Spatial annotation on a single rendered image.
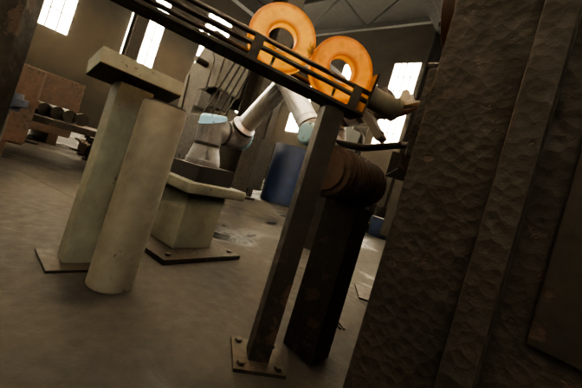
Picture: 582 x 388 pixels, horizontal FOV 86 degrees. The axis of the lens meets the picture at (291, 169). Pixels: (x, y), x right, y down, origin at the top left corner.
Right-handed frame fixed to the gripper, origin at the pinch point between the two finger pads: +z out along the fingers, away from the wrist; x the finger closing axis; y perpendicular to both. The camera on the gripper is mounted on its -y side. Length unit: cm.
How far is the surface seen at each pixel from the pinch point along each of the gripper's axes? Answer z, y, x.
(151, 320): -50, -63, -48
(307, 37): -11.2, 2.7, -41.9
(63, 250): -81, -49, -61
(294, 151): -250, 86, 242
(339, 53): -7.0, 0.8, -35.3
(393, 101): 0.7, -8.2, -22.5
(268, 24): -16, 4, -49
